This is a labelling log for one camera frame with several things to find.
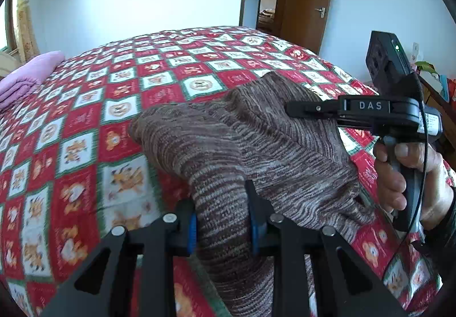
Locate brown striped knit sweater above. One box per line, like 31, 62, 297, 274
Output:
129, 72, 375, 316

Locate person's right hand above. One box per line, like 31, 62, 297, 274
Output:
373, 142, 454, 231

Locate green plant leaves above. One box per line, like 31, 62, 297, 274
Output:
415, 61, 440, 78

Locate person's right dark sleeve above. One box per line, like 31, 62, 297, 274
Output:
412, 199, 456, 283

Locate red patchwork cartoon bedspread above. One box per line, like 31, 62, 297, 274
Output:
0, 25, 456, 317

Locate folded pink blanket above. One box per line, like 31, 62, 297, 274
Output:
0, 51, 65, 112

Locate yellow patterned curtain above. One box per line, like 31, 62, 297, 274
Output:
13, 0, 39, 64

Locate window with green frame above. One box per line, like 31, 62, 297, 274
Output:
1, 0, 17, 54

